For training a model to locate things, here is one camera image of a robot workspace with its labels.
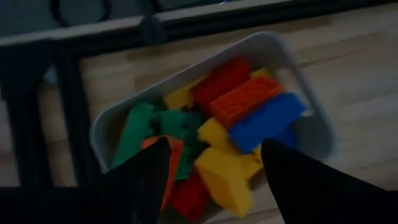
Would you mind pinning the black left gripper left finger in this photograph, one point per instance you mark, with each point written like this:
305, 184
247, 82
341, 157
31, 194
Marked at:
146, 174

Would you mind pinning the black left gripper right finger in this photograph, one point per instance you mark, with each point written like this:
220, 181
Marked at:
295, 180

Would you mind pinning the long orange toy brick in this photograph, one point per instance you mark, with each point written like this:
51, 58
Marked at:
175, 161
245, 99

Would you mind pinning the long green toy brick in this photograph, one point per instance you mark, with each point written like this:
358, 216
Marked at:
183, 124
133, 133

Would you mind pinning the long blue toy brick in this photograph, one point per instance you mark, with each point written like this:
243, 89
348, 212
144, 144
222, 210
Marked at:
267, 124

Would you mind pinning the amber yellow toy brick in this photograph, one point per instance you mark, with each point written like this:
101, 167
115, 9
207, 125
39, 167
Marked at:
227, 180

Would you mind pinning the long yellow toy brick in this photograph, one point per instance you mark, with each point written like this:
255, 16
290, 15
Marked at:
260, 73
182, 96
214, 135

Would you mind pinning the white plastic bin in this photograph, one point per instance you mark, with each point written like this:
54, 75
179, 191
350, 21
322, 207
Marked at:
311, 133

